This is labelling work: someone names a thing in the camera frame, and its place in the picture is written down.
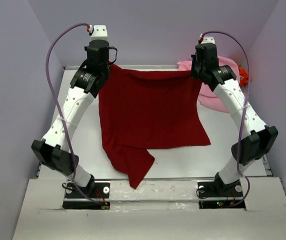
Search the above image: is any dark red t shirt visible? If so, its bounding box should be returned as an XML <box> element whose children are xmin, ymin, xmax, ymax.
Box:
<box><xmin>98</xmin><ymin>64</ymin><xmax>211</xmax><ymax>189</ymax></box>

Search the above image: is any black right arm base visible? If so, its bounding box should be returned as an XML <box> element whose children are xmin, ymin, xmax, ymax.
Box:
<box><xmin>195</xmin><ymin>180</ymin><xmax>246</xmax><ymax>210</ymax></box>

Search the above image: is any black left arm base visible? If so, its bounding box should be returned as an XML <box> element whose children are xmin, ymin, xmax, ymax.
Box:
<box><xmin>61</xmin><ymin>180</ymin><xmax>111</xmax><ymax>210</ymax></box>

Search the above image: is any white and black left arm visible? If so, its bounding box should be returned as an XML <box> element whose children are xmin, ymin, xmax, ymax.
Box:
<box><xmin>31</xmin><ymin>39</ymin><xmax>112</xmax><ymax>198</ymax></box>

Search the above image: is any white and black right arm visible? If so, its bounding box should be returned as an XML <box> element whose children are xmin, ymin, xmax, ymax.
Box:
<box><xmin>191</xmin><ymin>43</ymin><xmax>279</xmax><ymax>199</ymax></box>

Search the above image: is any pink t shirt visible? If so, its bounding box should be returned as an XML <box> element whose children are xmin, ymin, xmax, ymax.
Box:
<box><xmin>177</xmin><ymin>56</ymin><xmax>241</xmax><ymax>113</ymax></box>

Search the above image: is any orange cloth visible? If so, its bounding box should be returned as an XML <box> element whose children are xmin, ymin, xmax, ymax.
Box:
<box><xmin>238</xmin><ymin>65</ymin><xmax>249</xmax><ymax>87</ymax></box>

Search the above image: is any white cardboard front cover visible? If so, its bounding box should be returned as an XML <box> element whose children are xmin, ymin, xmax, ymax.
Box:
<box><xmin>13</xmin><ymin>177</ymin><xmax>286</xmax><ymax>240</ymax></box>

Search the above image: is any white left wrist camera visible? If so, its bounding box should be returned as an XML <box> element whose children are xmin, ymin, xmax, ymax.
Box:
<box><xmin>86</xmin><ymin>25</ymin><xmax>108</xmax><ymax>41</ymax></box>

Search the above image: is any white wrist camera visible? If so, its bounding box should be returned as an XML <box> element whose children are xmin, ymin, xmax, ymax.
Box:
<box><xmin>198</xmin><ymin>36</ymin><xmax>215</xmax><ymax>44</ymax></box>
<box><xmin>86</xmin><ymin>25</ymin><xmax>108</xmax><ymax>41</ymax></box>

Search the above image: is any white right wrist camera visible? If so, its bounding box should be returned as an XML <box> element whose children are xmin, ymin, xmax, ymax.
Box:
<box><xmin>198</xmin><ymin>36</ymin><xmax>215</xmax><ymax>44</ymax></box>

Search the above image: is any white back table rail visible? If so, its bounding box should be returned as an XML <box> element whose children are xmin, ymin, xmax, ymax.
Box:
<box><xmin>62</xmin><ymin>64</ymin><xmax>181</xmax><ymax>71</ymax></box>

